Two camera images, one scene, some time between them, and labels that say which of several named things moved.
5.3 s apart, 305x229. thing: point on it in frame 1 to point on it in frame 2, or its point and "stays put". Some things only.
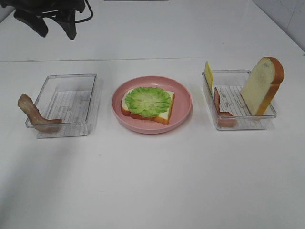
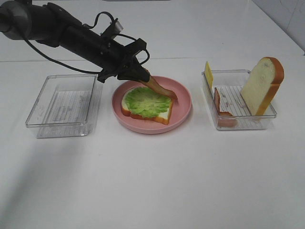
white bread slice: x=163 y=117 stays put
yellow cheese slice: x=208 y=75 stays put
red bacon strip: x=225 y=119 stays put
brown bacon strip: x=38 y=120 to x=168 y=92
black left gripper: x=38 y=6 to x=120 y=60
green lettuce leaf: x=147 y=101 stays put
